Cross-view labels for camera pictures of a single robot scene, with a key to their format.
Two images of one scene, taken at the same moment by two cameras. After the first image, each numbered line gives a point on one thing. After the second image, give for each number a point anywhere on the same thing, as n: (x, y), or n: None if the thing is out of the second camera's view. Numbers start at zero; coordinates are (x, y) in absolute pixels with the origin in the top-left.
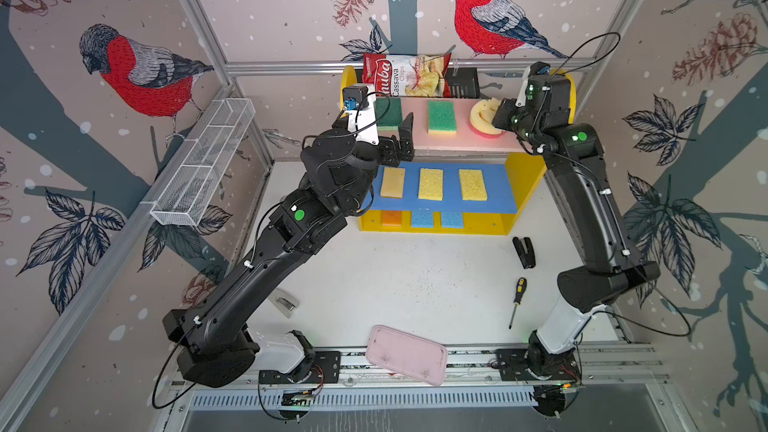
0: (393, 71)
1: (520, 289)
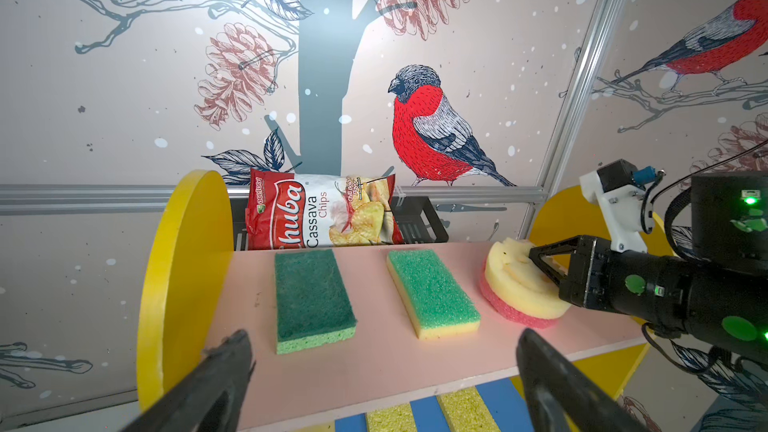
0: (301, 210)
1: None
